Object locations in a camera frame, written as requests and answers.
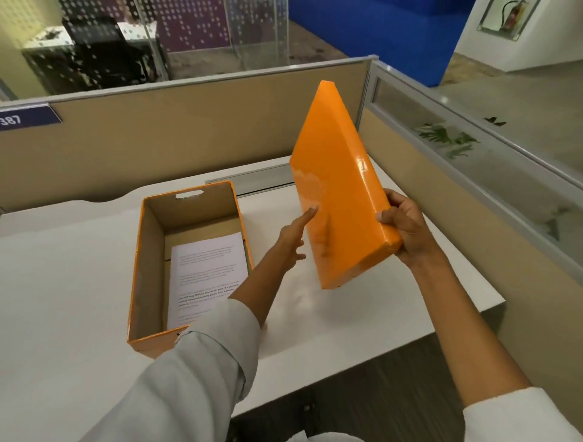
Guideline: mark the person's right hand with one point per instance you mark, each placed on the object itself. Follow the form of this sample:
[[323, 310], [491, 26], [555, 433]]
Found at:
[[412, 230]]

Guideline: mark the person's left hand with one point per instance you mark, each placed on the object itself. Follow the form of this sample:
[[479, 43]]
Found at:
[[289, 239]]

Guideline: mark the person's right thumb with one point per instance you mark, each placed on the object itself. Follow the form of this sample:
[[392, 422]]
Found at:
[[386, 215]]

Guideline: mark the orange box lid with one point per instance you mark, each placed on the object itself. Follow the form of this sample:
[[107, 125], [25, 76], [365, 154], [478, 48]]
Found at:
[[339, 182]]

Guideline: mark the person's right forearm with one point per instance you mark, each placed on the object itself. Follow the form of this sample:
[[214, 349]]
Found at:
[[483, 355]]

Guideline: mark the person's left forearm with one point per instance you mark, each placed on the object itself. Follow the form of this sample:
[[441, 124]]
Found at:
[[191, 364]]

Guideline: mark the glass-topped side partition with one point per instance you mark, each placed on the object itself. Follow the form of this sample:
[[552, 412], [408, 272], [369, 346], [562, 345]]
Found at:
[[478, 191]]

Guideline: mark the printed white paper sheet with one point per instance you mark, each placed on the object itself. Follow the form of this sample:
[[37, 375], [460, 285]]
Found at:
[[205, 277]]

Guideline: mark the orange cardboard box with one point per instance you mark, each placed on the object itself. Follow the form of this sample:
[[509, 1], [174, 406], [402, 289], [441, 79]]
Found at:
[[182, 268]]

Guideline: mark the red fire extinguisher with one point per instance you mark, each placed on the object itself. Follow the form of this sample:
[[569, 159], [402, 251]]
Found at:
[[514, 14]]

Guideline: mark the beige cubicle partition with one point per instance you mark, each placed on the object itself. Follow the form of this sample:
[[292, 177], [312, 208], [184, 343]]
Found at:
[[159, 141]]

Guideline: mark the black office chair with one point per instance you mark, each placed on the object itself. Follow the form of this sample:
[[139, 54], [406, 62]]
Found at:
[[107, 54]]

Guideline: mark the white office desk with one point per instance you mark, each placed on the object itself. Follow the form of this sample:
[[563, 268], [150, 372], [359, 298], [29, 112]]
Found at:
[[59, 50]]

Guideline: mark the blue number label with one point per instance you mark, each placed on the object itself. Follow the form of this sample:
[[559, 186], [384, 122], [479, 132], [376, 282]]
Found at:
[[26, 117]]

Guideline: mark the dotted glass wall panel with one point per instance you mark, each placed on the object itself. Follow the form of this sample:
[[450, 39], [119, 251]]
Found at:
[[214, 32]]

